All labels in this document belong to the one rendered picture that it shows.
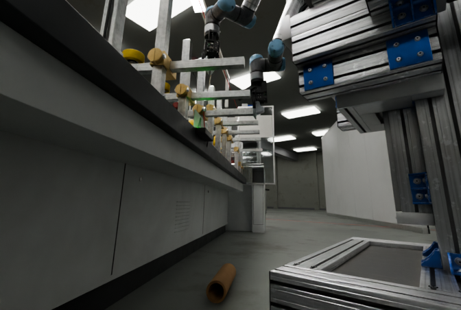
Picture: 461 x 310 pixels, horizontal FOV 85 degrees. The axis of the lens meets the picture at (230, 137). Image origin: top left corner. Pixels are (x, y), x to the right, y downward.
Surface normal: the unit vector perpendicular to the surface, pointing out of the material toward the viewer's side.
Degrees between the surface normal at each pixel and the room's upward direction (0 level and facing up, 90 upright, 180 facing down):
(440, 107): 90
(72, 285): 90
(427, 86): 90
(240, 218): 90
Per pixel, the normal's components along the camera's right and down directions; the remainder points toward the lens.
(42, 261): 0.99, -0.02
